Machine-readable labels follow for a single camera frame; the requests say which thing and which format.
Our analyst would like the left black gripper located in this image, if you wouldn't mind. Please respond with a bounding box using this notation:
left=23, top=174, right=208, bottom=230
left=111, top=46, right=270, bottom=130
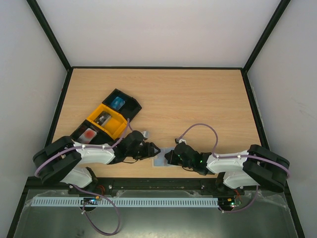
left=126, top=142, right=161, bottom=160

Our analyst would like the light blue card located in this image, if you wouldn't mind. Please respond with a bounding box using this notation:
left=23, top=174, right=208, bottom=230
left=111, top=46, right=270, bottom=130
left=153, top=157, right=170, bottom=167

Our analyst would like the translucent plastic card holder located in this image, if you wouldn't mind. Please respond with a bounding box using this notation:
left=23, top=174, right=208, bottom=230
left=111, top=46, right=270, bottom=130
left=152, top=147, right=174, bottom=168

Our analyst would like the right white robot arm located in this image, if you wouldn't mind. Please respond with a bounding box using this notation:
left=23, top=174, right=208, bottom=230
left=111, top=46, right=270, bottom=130
left=164, top=142, right=290, bottom=194

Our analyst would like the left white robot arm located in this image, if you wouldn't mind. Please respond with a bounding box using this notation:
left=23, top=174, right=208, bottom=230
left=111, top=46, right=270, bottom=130
left=33, top=130, right=160, bottom=188

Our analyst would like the blue card in bin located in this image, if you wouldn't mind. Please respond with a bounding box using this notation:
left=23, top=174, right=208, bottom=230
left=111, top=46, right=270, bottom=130
left=110, top=96, right=125, bottom=111

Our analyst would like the black card in bin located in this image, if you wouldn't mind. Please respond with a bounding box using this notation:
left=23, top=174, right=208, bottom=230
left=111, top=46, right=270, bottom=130
left=94, top=111, right=111, bottom=127

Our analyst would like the white red card in bin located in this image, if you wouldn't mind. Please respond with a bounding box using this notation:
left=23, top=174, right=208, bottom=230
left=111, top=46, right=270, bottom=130
left=77, top=128, right=97, bottom=144

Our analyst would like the yellow bin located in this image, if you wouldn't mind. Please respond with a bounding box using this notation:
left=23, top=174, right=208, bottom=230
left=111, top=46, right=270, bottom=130
left=86, top=104, right=127, bottom=139

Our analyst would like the black bin near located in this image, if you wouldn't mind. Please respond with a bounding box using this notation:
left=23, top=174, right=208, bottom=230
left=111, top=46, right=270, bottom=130
left=70, top=120, right=114, bottom=145

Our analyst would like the black bin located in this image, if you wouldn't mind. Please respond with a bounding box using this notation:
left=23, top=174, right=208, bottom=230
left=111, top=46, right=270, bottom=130
left=70, top=120, right=114, bottom=145
left=102, top=89, right=142, bottom=121

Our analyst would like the black bin far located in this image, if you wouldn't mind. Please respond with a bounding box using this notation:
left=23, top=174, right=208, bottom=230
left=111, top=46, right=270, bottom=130
left=102, top=89, right=142, bottom=121

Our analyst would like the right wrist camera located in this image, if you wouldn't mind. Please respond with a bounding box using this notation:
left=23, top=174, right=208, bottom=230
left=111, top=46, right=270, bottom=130
left=175, top=138, right=186, bottom=144

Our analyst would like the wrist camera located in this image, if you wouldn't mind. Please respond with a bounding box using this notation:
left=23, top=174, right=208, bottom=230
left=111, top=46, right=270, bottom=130
left=175, top=138, right=186, bottom=144
left=142, top=131, right=150, bottom=140

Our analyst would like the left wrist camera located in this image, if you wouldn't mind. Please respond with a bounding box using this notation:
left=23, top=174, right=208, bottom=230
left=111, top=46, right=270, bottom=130
left=142, top=131, right=150, bottom=140

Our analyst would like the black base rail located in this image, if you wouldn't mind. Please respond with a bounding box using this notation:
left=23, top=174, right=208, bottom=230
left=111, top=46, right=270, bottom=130
left=69, top=177, right=251, bottom=196

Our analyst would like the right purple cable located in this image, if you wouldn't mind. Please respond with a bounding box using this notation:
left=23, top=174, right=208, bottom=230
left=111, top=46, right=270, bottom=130
left=175, top=123, right=290, bottom=179

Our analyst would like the purple cable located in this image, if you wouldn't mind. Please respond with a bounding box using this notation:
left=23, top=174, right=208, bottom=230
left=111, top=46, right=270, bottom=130
left=34, top=118, right=134, bottom=178
left=175, top=123, right=290, bottom=179

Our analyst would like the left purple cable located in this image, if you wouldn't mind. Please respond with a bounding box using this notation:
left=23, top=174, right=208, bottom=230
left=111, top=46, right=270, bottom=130
left=34, top=118, right=134, bottom=178

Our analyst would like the white slotted cable duct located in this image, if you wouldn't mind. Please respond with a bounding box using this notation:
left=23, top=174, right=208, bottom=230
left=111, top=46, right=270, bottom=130
left=31, top=197, right=218, bottom=208

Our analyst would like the black enclosure frame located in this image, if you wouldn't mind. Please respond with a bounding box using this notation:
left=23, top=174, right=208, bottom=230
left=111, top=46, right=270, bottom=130
left=0, top=0, right=317, bottom=238

